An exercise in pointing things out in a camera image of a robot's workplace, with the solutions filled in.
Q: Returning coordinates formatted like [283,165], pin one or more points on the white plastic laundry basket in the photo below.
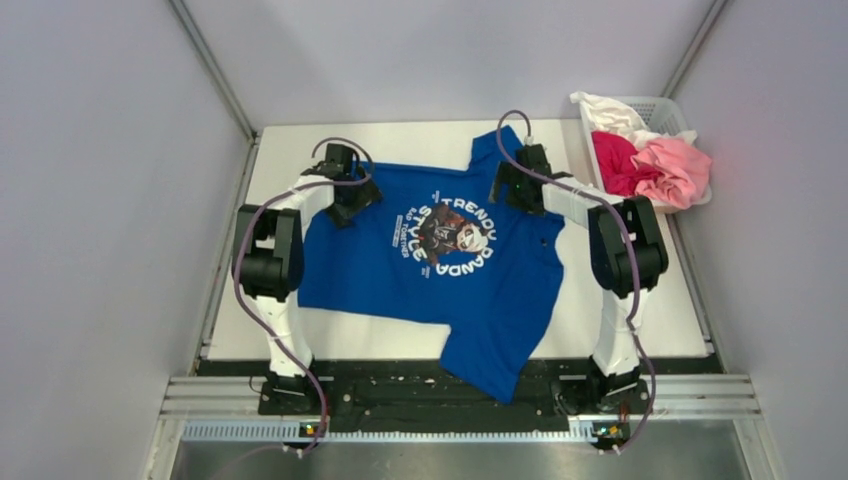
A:
[643,146]

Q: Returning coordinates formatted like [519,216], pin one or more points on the magenta t-shirt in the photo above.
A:
[620,174]

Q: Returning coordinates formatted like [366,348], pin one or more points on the aluminium frame rail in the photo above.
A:
[226,408]

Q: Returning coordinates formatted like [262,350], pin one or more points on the white t-shirt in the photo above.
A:
[637,119]

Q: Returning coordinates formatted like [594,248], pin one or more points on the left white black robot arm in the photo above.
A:
[268,267]

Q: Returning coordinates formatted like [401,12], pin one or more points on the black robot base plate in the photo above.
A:
[419,396]

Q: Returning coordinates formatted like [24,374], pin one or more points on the blue panda print t-shirt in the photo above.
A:
[436,250]

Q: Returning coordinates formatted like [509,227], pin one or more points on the light pink t-shirt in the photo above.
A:
[685,172]

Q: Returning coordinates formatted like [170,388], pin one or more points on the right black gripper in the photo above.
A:
[509,175]

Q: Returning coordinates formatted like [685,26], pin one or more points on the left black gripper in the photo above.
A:
[367,194]

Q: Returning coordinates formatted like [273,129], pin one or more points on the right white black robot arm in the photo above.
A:
[627,257]

